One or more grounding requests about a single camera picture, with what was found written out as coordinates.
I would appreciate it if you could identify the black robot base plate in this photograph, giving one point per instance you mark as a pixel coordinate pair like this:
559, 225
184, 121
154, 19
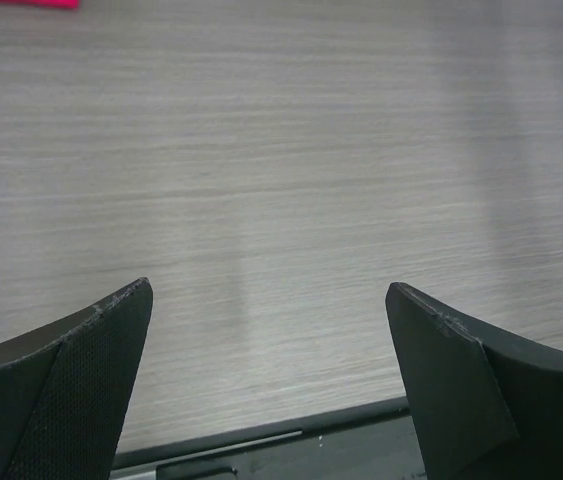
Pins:
370, 441

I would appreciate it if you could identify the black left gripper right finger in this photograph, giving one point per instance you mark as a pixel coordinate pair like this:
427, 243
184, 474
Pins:
485, 403

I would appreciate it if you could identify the red folded t-shirt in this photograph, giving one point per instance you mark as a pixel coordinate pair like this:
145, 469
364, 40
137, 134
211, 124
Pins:
59, 4

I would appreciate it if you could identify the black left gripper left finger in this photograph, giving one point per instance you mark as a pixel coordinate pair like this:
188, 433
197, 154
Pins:
65, 388

